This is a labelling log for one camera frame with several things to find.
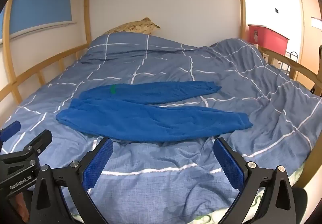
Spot wooden bunk bed frame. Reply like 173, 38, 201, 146
0, 0, 322, 189

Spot blue window blind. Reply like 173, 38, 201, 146
0, 0, 72, 35

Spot blue fleece pants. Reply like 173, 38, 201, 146
56, 81, 253, 143

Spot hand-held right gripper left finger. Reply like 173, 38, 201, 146
30, 137, 114, 224

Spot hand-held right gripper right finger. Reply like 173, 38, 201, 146
213, 137, 297, 224

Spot beige cardboard box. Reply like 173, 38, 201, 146
262, 53, 283, 69

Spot black round chair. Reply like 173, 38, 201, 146
291, 187, 309, 224

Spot person's left hand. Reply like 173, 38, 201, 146
15, 192, 30, 217

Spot blue checked duvet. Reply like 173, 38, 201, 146
0, 32, 322, 217

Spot red storage box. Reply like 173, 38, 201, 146
248, 24, 290, 56

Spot wooden door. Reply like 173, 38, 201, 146
297, 0, 322, 69

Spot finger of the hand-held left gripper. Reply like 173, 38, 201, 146
0, 121, 21, 142
0, 129, 53, 164

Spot black metal rack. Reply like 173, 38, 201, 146
279, 51, 300, 76

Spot beige patterned pillow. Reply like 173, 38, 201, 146
102, 17, 161, 35

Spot white window frame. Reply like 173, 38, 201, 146
9, 21, 76, 38

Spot white green patterned bedsheet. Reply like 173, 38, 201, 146
68, 161, 306, 224

